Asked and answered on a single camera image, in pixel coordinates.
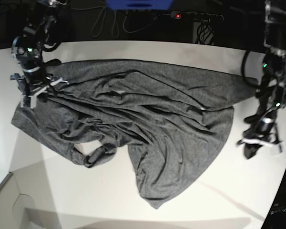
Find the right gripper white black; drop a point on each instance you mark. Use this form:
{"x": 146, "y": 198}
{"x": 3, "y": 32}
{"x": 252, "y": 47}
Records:
{"x": 31, "y": 91}

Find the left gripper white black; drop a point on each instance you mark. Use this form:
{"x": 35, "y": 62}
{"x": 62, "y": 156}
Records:
{"x": 254, "y": 143}

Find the grey t-shirt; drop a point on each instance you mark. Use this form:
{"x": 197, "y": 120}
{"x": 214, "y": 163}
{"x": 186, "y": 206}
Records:
{"x": 174, "y": 119}

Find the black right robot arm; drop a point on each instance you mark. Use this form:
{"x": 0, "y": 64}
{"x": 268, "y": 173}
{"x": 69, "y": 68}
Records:
{"x": 40, "y": 34}

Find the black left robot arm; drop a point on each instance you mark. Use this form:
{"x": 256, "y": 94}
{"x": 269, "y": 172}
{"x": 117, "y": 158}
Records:
{"x": 271, "y": 92}

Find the blue box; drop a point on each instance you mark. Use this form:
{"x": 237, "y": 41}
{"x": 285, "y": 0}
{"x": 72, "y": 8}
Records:
{"x": 139, "y": 4}

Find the black power strip red light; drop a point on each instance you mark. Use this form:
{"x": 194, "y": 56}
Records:
{"x": 195, "y": 16}

